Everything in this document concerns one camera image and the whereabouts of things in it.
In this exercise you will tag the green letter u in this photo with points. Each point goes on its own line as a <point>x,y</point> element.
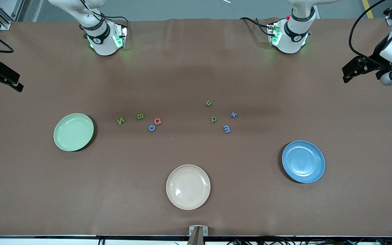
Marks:
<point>209,104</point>

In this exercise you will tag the beige plate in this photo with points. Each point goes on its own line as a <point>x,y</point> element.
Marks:
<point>188,187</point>

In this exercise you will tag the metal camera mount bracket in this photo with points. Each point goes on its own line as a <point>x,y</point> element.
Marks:
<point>192,230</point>

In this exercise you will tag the blue plate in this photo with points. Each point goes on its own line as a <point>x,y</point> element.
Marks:
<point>313,170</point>

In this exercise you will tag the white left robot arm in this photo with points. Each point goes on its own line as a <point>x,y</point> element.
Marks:
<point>293,41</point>

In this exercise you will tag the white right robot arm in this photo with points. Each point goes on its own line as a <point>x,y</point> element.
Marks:
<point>102,44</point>

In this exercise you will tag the metal base connector bracket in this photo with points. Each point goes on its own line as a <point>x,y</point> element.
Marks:
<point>123,35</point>
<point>272,34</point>

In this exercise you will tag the blue letter x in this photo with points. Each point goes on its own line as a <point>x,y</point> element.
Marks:
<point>233,115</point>

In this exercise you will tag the white table edge rail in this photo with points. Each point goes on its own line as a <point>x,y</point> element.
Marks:
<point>46,241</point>

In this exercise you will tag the green letter B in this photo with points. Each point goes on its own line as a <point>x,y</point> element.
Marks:
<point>140,116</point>

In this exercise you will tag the light green plate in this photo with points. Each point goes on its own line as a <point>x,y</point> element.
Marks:
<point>80,143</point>

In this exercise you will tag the blue letter C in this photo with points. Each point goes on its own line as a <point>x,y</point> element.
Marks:
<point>149,128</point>

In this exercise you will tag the brown table cover sheet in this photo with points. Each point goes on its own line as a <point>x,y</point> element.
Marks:
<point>196,68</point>

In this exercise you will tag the red letter Q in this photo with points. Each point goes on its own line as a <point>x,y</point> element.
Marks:
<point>155,121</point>

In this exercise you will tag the green letter p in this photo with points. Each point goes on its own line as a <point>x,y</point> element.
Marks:
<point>212,119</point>

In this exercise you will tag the green letter N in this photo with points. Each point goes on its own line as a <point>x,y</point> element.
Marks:
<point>120,120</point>

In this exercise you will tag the blue letter m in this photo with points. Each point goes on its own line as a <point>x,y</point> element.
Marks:
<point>227,129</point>

